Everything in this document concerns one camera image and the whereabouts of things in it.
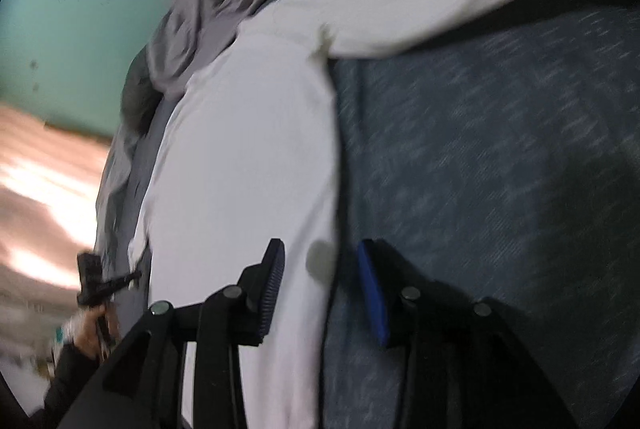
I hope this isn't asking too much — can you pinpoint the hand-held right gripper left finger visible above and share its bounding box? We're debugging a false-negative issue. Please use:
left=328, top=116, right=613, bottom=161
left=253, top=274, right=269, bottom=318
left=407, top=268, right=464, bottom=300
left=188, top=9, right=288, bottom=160
left=60, top=238, right=286, bottom=429

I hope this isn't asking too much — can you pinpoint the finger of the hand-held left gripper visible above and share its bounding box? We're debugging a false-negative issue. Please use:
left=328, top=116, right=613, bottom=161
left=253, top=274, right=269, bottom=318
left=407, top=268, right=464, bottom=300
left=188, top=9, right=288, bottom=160
left=100, top=270, right=143, bottom=297

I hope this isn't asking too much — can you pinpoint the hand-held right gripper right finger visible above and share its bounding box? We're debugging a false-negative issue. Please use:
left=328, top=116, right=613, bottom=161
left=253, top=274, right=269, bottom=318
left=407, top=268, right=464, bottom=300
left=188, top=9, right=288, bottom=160
left=356, top=238, right=581, bottom=429

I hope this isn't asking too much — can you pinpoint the white long-sleeved shirt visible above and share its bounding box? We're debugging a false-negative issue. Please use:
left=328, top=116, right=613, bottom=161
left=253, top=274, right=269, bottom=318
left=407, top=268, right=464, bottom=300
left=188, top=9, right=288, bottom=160
left=127, top=0, right=608, bottom=429

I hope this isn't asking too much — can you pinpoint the person's left hand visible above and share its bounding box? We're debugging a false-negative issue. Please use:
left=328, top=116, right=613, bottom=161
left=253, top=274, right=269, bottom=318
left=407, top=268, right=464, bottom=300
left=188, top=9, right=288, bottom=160
left=70, top=301, right=123, bottom=360

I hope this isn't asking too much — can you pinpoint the colourful clutter pile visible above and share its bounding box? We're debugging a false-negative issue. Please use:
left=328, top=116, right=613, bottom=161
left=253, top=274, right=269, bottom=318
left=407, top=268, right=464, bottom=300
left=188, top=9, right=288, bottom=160
left=30, top=314, right=83, bottom=375

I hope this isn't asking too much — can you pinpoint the light grey blanket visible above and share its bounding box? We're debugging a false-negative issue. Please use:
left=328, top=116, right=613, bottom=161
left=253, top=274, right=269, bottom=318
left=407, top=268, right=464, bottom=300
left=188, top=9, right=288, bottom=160
left=95, top=124, right=151, bottom=270

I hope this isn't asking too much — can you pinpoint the blue bed sheet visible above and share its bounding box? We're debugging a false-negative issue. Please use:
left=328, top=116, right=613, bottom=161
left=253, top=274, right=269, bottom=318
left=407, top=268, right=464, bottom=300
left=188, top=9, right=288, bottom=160
left=95, top=0, right=640, bottom=429

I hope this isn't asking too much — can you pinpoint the grey jacket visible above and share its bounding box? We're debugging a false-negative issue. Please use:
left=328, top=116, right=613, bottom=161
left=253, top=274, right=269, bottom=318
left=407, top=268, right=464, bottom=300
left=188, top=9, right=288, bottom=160
left=146, top=0, right=316, bottom=97

